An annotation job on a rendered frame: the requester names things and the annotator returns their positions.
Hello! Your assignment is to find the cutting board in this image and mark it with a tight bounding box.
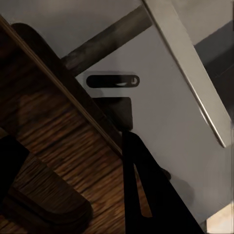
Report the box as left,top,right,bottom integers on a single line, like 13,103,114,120
0,14,153,234

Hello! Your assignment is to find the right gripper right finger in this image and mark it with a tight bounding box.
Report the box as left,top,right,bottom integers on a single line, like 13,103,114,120
122,130,205,234

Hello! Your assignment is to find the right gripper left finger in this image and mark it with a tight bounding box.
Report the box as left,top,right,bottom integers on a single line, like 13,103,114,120
0,135,30,205

